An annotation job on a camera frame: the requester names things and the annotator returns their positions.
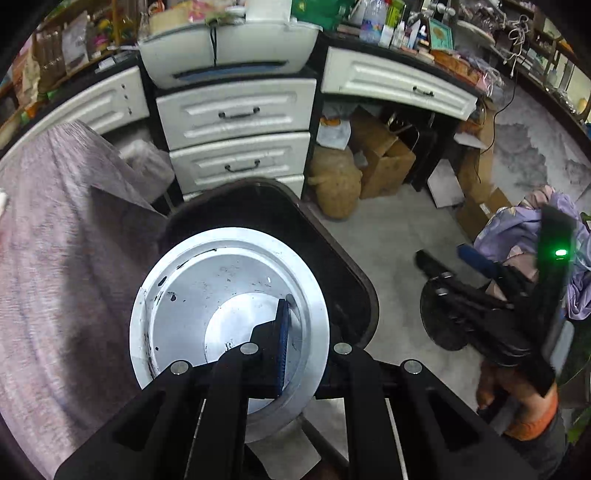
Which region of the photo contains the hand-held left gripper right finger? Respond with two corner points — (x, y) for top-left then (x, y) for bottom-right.
(318, 342), (539, 480)

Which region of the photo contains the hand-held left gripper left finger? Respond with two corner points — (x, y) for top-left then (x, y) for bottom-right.
(55, 298), (296, 480)

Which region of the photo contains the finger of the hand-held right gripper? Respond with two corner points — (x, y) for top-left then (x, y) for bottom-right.
(457, 244), (527, 303)
(416, 251), (509, 310)

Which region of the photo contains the black trash bin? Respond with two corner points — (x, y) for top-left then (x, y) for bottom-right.
(157, 178), (380, 370)

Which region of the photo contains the person's right forearm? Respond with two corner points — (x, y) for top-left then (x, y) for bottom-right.
(503, 406), (573, 480)

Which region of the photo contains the person's right hand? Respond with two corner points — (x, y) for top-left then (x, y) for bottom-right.
(478, 357), (559, 430)

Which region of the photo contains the flat brown cardboard box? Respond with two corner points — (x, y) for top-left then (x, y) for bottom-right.
(457, 185), (513, 243)

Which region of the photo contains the purple cloth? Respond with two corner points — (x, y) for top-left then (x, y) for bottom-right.
(475, 185), (591, 321)

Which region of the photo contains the white cardboard piece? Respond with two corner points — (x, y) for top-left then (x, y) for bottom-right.
(427, 159), (465, 208)

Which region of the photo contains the brown burlap sack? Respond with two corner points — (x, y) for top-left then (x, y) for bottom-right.
(308, 148), (363, 219)

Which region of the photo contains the white bag orange print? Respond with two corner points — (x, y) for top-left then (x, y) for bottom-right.
(316, 115), (352, 151)

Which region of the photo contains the wide white drawer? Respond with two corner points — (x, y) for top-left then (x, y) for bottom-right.
(321, 46), (478, 121)

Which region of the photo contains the translucent plastic bag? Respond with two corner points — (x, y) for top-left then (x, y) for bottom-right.
(117, 138), (176, 204)

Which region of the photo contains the purple striped tablecloth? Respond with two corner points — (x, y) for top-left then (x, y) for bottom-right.
(0, 121), (176, 467)

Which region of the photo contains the clear water bottle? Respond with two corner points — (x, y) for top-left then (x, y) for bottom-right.
(360, 0), (389, 44)

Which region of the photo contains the green tote bag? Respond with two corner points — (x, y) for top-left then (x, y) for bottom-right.
(293, 0), (354, 32)

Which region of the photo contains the white printer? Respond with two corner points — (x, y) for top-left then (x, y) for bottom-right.
(139, 9), (321, 89)

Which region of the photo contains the white cabinet front panel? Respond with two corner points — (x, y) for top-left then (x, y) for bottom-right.
(0, 65), (151, 160)

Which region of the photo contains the teal picture frame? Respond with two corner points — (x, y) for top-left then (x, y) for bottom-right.
(427, 17), (455, 51)

